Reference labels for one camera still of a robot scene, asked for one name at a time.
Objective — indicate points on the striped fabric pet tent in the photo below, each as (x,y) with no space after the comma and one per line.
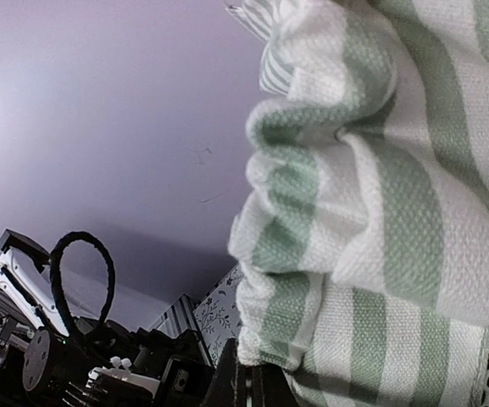
(364,244)

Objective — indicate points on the floral table cloth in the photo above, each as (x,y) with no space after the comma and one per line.
(217,315)

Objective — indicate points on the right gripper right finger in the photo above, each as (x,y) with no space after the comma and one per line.
(269,387)

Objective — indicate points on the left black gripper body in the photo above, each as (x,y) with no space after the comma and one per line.
(100,364)

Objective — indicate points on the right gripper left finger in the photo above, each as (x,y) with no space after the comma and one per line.
(228,387)

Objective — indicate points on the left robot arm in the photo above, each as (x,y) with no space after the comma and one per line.
(76,360)

